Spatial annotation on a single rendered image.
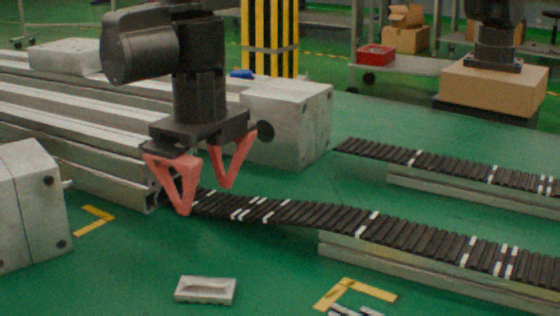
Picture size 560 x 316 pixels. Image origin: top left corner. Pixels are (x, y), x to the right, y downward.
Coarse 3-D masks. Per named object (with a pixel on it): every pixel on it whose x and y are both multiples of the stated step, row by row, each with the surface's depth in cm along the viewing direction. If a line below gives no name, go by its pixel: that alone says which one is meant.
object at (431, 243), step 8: (432, 232) 48; (440, 232) 48; (448, 232) 49; (424, 240) 47; (432, 240) 47; (440, 240) 47; (416, 248) 46; (424, 248) 46; (432, 248) 46; (424, 256) 45; (432, 256) 45
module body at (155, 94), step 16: (0, 64) 99; (16, 64) 97; (0, 80) 100; (16, 80) 97; (32, 80) 94; (48, 80) 93; (64, 80) 89; (80, 80) 86; (96, 80) 84; (144, 80) 81; (160, 80) 87; (240, 80) 80; (80, 96) 88; (96, 96) 85; (112, 96) 83; (128, 96) 82; (144, 96) 81; (160, 96) 78; (160, 112) 79
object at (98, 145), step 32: (0, 96) 81; (32, 96) 76; (64, 96) 74; (0, 128) 70; (32, 128) 67; (64, 128) 62; (96, 128) 60; (128, 128) 66; (64, 160) 65; (96, 160) 60; (128, 160) 57; (96, 192) 62; (128, 192) 59
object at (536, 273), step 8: (536, 256) 44; (544, 256) 44; (528, 264) 43; (536, 264) 43; (544, 264) 43; (528, 272) 42; (536, 272) 42; (544, 272) 41; (528, 280) 41; (536, 280) 41; (544, 280) 40; (544, 288) 40
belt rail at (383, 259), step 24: (336, 240) 50; (360, 240) 48; (360, 264) 49; (384, 264) 48; (408, 264) 47; (432, 264) 45; (456, 288) 45; (480, 288) 44; (504, 288) 43; (528, 288) 41; (528, 312) 42; (552, 312) 41
